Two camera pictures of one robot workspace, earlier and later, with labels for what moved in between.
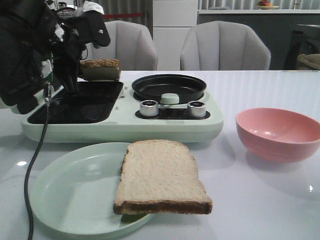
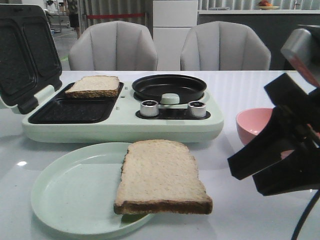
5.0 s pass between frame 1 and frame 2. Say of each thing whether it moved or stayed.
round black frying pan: stayed
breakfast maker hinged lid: moved
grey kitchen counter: stayed
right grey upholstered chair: stayed
